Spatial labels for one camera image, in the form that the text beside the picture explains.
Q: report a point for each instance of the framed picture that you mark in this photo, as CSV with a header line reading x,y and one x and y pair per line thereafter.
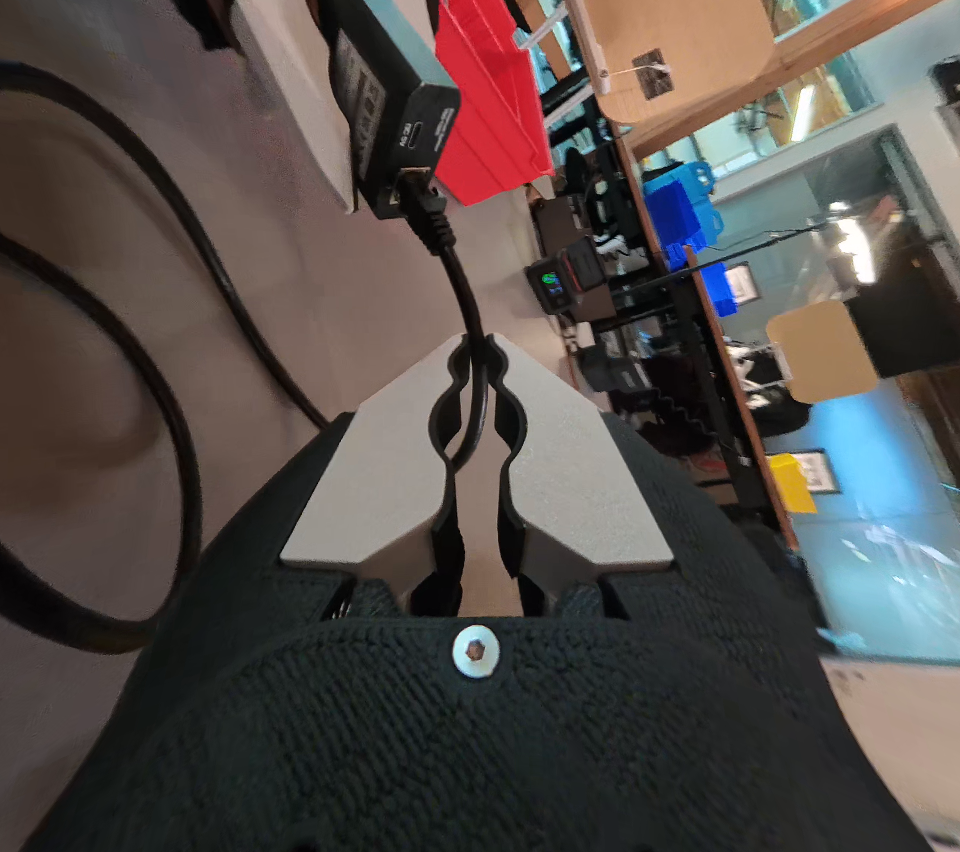
x,y
742,284
823,471

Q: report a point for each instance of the black office chair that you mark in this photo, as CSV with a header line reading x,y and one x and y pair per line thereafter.
x,y
577,174

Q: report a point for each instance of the wooden post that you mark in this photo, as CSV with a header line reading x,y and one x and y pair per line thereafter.
x,y
825,35

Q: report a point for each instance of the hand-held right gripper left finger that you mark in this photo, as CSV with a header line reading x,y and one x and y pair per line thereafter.
x,y
367,492

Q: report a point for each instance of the glass window wall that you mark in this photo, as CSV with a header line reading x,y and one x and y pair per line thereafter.
x,y
885,567

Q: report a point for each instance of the light stand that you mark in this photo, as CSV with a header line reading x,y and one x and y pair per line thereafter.
x,y
855,245

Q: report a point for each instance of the blue plastic bin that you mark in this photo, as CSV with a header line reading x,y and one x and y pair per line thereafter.
x,y
716,290
675,211

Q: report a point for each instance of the small yellow bin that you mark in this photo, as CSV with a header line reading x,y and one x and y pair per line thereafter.
x,y
791,485

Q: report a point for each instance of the long dark table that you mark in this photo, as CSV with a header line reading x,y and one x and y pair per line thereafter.
x,y
733,380

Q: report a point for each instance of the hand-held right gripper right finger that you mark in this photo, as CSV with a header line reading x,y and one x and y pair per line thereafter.
x,y
585,492

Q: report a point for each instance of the black ethernet adapter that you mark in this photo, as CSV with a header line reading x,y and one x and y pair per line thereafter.
x,y
390,87

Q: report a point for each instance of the red plastic bin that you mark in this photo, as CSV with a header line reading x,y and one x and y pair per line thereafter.
x,y
487,117

